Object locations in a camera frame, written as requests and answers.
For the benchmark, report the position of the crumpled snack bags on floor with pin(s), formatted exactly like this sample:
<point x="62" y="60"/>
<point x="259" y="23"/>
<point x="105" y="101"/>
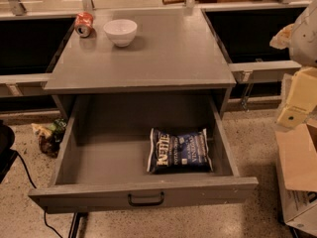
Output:
<point x="49" y="138"/>

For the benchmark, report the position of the blue Kettle chip bag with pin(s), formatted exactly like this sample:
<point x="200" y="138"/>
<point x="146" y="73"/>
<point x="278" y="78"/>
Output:
<point x="178" y="153"/>

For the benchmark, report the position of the black drawer handle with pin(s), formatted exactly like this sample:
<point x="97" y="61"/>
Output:
<point x="145" y="200"/>

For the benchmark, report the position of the grey cabinet counter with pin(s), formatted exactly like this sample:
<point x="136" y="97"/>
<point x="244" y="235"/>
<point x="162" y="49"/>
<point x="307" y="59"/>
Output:
<point x="174" y="49"/>

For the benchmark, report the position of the grey open drawer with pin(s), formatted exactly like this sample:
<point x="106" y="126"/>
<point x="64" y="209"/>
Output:
<point x="104" y="155"/>

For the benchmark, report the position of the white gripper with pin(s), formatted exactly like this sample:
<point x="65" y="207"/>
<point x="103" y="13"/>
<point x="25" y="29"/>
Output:
<point x="306" y="40"/>

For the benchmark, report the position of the black object at left edge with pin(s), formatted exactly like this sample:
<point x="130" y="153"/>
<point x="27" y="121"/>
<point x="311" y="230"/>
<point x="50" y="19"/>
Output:
<point x="7" y="154"/>

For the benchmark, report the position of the crushed orange soda can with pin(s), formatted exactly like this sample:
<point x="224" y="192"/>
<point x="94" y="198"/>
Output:
<point x="83" y="24"/>

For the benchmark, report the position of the white ceramic bowl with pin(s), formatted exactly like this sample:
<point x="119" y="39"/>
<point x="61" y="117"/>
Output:
<point x="121" y="32"/>

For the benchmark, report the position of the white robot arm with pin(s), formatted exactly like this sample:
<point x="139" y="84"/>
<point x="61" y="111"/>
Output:
<point x="300" y="38"/>

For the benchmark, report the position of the cardboard box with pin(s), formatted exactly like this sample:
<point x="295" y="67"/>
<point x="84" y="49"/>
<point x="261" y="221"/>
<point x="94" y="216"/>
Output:
<point x="296" y="169"/>

